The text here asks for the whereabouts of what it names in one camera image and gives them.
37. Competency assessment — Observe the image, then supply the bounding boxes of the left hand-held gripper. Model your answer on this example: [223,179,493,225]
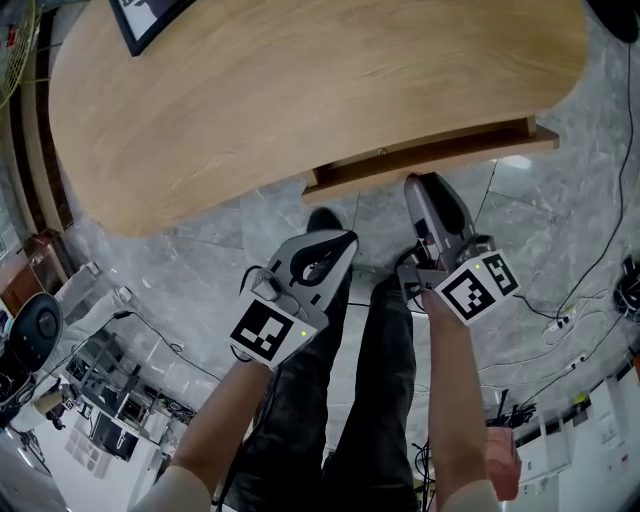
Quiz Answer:
[228,229,359,372]

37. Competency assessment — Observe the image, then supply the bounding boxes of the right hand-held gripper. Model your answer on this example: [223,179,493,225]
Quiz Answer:
[397,173,521,327]

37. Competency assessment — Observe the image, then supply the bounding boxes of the wooden drawer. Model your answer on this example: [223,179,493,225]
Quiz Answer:
[302,117,560,205]

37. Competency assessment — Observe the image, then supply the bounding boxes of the person's right forearm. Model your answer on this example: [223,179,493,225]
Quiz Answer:
[422,287,490,501]

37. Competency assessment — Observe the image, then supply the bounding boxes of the person's left forearm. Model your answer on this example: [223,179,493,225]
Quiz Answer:
[167,359,277,481]

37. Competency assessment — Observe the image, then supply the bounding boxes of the wooden coffee table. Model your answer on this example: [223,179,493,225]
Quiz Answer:
[49,0,589,239]

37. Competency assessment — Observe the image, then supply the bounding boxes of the person's left black shoe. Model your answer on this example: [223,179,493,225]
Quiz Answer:
[305,207,346,235]

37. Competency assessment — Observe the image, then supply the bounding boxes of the person's black trousers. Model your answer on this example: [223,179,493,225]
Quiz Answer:
[219,272,426,512]

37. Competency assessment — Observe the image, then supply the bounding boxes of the white low cabinet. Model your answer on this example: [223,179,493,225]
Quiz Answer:
[514,369,640,501]

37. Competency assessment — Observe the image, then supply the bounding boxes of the black fan with disc base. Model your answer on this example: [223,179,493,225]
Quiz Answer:
[0,292,65,416]

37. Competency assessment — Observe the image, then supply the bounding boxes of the brown wooden cabinet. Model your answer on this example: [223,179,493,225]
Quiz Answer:
[0,232,69,316]

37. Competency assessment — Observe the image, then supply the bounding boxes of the framed deer picture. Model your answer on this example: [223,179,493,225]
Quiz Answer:
[108,0,199,58]

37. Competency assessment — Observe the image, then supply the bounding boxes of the dark wooden step platform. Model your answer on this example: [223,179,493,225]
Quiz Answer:
[9,9,74,234]

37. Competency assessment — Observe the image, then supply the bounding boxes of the black floor cable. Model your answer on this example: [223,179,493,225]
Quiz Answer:
[114,310,221,382]

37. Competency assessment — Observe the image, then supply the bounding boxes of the black pedestal fan cable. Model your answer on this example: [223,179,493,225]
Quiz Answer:
[557,42,634,321]

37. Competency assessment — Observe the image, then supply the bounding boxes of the black cable bundle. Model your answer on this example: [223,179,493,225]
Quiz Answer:
[613,255,640,324]

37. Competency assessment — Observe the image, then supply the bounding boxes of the yellow wire chair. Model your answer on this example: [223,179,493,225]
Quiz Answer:
[0,0,44,109]

